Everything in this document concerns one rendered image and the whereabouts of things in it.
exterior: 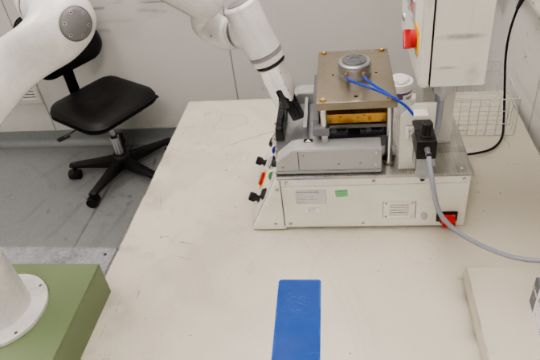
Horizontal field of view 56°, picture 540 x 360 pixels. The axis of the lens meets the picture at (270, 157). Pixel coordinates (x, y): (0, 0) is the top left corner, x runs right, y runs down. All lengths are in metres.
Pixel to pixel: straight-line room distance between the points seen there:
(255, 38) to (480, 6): 0.48
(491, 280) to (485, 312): 0.09
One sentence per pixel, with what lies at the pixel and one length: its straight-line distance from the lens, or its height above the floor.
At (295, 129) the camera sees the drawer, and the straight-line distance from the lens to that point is 1.33.
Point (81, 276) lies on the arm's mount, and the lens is 1.27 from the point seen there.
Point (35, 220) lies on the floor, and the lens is 2.96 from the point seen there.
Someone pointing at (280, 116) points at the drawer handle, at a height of 1.01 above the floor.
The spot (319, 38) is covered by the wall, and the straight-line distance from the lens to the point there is 2.75.
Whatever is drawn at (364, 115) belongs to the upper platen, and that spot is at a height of 1.05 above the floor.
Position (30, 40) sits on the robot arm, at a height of 1.40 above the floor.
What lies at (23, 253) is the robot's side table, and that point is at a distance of 1.56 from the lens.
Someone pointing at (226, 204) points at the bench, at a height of 0.75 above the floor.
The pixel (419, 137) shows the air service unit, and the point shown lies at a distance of 1.09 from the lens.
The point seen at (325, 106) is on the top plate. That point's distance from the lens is 1.17.
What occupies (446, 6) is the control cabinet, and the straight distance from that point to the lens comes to 1.06.
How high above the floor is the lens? 1.69
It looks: 36 degrees down
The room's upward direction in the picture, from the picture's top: 8 degrees counter-clockwise
